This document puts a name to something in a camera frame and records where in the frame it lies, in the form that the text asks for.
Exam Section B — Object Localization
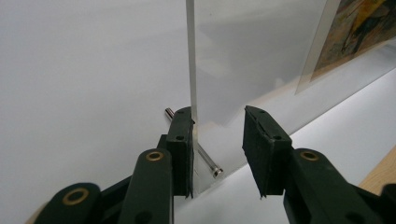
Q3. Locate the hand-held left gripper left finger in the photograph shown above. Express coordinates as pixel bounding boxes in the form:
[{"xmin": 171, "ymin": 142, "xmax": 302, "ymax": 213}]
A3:
[{"xmin": 117, "ymin": 105, "xmax": 196, "ymax": 224}]

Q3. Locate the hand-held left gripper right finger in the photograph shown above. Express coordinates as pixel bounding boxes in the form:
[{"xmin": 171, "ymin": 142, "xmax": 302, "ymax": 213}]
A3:
[{"xmin": 241, "ymin": 105, "xmax": 388, "ymax": 224}]

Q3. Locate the clear acrylic picture frame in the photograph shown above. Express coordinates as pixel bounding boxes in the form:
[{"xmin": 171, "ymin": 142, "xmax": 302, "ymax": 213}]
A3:
[{"xmin": 163, "ymin": 0, "xmax": 396, "ymax": 195}]

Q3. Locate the wooden table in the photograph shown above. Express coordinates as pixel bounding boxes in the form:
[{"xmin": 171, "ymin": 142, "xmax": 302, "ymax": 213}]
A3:
[{"xmin": 357, "ymin": 145, "xmax": 396, "ymax": 198}]

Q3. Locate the white table mat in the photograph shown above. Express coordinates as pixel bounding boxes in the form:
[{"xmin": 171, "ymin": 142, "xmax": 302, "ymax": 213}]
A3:
[{"xmin": 0, "ymin": 0, "xmax": 396, "ymax": 224}]

